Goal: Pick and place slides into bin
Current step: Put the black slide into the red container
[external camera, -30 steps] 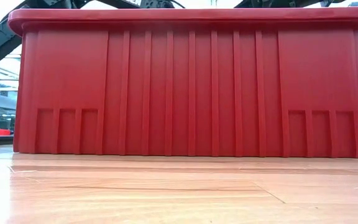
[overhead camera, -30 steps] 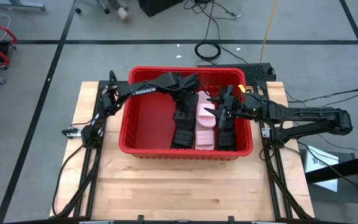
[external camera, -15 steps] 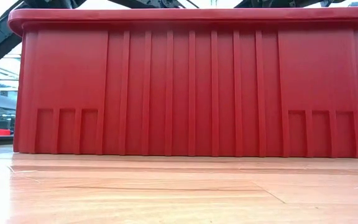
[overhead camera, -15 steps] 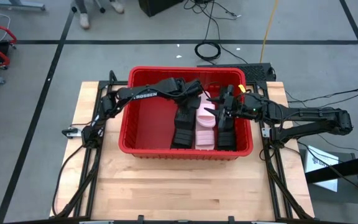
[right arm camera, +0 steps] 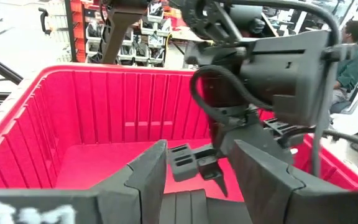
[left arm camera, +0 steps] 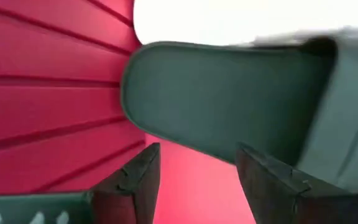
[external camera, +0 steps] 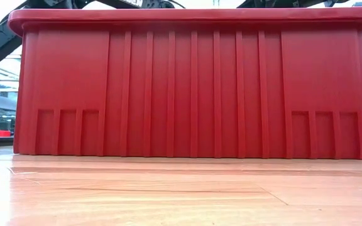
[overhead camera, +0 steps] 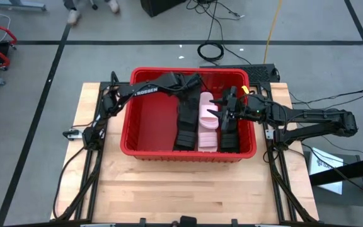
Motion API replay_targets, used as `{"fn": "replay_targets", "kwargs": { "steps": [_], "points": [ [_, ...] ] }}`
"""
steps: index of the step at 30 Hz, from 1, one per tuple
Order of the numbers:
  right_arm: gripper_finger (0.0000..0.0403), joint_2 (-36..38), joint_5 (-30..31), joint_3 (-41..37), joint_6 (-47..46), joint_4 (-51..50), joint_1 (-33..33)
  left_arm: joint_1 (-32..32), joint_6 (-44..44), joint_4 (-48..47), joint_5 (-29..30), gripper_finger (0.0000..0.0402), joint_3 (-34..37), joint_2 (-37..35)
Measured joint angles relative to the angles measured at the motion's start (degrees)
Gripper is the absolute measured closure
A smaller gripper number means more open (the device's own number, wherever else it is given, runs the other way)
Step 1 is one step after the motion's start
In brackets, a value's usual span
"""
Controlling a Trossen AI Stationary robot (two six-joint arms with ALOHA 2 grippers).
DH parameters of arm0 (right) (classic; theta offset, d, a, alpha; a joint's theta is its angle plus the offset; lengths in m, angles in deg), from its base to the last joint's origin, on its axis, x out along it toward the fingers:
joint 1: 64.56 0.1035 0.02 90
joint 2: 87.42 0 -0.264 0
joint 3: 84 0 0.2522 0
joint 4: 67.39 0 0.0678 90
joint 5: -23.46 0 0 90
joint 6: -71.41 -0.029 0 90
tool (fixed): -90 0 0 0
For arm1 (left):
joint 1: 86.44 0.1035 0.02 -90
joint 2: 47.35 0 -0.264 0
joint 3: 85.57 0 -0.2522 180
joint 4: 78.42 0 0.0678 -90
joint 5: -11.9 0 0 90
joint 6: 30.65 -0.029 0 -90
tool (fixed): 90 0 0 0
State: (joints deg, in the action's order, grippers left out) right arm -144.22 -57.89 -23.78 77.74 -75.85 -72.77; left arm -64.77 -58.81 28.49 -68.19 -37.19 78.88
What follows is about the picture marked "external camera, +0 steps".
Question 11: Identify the red plastic bin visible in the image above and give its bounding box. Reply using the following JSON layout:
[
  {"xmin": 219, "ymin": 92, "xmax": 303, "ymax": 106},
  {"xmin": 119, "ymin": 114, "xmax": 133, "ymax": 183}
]
[{"xmin": 8, "ymin": 6, "xmax": 362, "ymax": 160}]

